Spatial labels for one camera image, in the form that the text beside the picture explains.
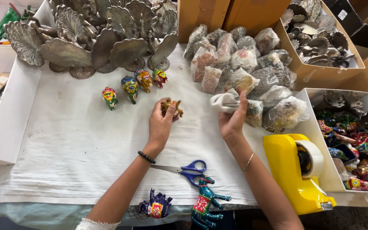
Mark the person's left hand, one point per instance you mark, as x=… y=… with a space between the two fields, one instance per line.
x=158 y=127

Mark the person's right hand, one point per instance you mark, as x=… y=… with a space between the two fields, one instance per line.
x=233 y=123

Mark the grey polishing cloth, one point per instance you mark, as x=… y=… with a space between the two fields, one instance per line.
x=225 y=101

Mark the small golden brown animal figurine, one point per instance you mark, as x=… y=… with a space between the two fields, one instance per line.
x=177 y=110

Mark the thin silver bangle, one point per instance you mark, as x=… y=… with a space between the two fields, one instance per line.
x=248 y=161

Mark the small blue green painted elephant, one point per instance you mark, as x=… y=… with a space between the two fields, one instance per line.
x=129 y=88

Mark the small yellow orange painted elephant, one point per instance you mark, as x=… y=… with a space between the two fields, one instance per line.
x=143 y=80

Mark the small red painted elephant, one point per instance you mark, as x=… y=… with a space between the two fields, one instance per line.
x=160 y=77

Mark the heap of plastic wrapped figurines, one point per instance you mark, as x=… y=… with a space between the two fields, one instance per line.
x=251 y=70

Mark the yellow tape dispenser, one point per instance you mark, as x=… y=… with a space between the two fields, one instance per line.
x=283 y=166

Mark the purple painted elephant figurine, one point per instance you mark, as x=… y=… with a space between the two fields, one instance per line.
x=155 y=206

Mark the white table sheet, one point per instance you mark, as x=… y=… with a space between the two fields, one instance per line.
x=75 y=143

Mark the teal painted horse figurine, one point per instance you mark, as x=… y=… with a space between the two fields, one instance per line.
x=204 y=204

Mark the clear tape roll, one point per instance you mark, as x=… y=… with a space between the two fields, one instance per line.
x=315 y=156

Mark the group of metal peacock figurines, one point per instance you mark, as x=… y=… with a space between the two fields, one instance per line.
x=107 y=41

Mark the plain brown cardboard box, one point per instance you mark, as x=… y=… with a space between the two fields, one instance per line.
x=200 y=16
x=254 y=12

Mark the white sleeve cuff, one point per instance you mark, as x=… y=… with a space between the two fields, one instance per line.
x=96 y=224

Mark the cardboard box of metal figurines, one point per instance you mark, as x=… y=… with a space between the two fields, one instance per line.
x=318 y=44

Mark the white box of painted figurines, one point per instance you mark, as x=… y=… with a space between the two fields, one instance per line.
x=356 y=140

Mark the light blue tablecloth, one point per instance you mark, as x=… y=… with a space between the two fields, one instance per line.
x=43 y=214

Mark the white cardboard tray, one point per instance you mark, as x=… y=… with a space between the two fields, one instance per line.
x=11 y=111

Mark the black box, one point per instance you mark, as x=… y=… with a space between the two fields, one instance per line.
x=359 y=22

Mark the large green painted figurine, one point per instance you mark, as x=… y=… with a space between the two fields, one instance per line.
x=2 y=30

